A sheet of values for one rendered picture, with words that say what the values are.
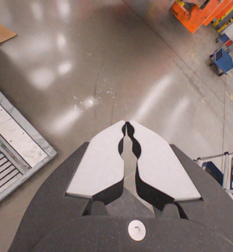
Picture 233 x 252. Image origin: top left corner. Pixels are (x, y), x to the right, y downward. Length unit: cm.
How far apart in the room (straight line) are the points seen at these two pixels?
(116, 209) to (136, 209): 15
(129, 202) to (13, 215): 75
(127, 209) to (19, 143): 87
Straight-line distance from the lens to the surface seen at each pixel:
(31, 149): 110
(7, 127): 118
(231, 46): 907
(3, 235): 119
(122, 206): 95
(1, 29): 198
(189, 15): 349
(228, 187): 158
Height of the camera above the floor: 113
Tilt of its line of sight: 54 degrees down
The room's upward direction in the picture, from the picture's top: 48 degrees clockwise
